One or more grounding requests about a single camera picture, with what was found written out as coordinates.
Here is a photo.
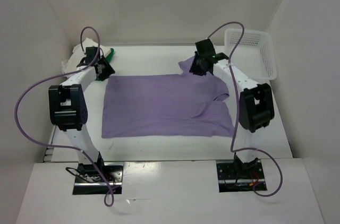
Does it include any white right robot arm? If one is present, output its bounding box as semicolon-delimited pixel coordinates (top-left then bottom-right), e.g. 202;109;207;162
190;51;275;178

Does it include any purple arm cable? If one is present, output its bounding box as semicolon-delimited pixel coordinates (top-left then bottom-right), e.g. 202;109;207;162
13;27;121;206
207;22;283;197

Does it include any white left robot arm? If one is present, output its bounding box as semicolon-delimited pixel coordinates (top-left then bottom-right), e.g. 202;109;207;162
48;57;115;182

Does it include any white t shirt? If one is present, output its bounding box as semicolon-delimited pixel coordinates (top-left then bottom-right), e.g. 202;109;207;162
62;38;110;78

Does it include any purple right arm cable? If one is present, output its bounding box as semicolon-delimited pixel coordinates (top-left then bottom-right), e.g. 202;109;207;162
207;22;283;197

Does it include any white plastic basket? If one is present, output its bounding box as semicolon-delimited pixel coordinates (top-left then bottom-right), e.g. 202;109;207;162
224;29;277;81

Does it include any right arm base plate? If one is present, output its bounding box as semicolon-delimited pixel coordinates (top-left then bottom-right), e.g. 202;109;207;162
216;160;267;193

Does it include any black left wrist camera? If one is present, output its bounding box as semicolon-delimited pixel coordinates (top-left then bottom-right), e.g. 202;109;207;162
77;47;101;67

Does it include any green t shirt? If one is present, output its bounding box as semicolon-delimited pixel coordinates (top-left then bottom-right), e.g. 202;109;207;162
105;48;115;63

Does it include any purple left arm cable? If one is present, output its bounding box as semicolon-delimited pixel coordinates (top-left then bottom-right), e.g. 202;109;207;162
13;27;121;206

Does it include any lavender t shirt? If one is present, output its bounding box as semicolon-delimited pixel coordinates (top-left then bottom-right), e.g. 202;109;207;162
101;58;234;139

